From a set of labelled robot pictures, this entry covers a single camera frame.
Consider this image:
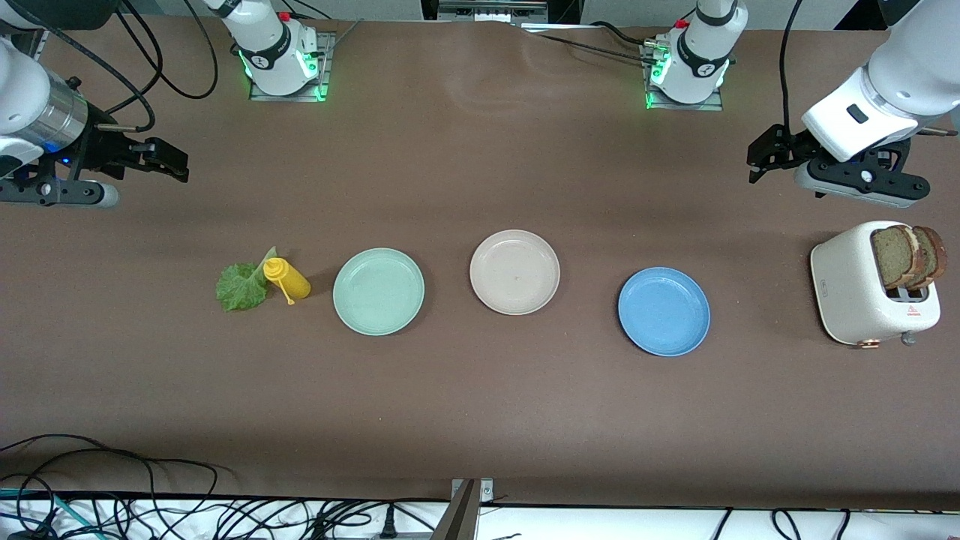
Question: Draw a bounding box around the green lettuce leaf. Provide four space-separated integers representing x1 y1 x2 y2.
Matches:
216 246 280 313

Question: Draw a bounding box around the aluminium frame rail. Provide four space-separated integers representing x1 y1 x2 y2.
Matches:
11 30 47 65

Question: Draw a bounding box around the cream white toaster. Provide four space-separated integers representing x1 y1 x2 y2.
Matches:
810 220 942 350

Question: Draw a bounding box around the long looping black cable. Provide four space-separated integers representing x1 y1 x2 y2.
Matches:
0 433 226 540

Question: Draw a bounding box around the dark grey metal post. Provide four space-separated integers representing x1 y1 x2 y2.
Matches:
429 480 481 540

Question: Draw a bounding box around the black equipment box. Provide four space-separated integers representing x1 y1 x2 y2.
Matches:
420 0 582 25

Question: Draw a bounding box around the mint green plate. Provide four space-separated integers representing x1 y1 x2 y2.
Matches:
332 247 426 337

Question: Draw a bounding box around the silver metal device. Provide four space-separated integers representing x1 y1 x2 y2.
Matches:
437 0 550 25

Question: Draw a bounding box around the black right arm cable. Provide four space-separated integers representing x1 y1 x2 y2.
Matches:
0 0 220 132

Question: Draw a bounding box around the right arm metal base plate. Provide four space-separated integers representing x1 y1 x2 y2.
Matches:
249 31 336 103

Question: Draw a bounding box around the beige plate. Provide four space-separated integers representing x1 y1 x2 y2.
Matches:
469 229 561 316

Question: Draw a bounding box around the yellow mustard squeeze bottle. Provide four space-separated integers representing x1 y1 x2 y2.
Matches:
262 257 312 306

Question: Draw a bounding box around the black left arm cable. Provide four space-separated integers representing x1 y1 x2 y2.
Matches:
778 0 809 132

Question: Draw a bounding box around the teal cable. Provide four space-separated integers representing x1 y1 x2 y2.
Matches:
0 487 102 540

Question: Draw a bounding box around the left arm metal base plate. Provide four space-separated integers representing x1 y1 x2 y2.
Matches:
643 41 725 112

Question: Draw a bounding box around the small metal bracket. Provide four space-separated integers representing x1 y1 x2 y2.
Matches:
450 478 496 505

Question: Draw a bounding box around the black cable by arm base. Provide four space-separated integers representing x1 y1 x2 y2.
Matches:
525 21 665 65

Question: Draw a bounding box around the blue plate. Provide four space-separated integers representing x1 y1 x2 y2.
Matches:
617 267 712 358

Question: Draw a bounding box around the brown bread slice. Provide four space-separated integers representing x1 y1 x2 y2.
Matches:
870 224 922 291
910 225 948 290

